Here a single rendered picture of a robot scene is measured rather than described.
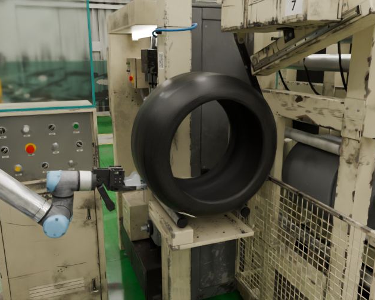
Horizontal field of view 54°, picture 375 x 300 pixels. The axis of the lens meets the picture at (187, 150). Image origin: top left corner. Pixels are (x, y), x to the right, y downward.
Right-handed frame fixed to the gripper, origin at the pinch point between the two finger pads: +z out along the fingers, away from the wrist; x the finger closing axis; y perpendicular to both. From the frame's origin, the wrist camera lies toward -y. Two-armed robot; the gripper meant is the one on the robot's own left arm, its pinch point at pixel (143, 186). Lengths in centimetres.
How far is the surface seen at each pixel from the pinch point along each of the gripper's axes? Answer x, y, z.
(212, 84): -10.9, 42.1, 18.9
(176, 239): -9.3, -18.9, 12.7
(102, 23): 918, 146, 107
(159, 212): 10.9, -16.1, 11.5
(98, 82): 911, -10, 107
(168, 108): -10.2, 32.1, 3.3
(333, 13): -34, 69, 46
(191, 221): 9.1, -20.3, 26.9
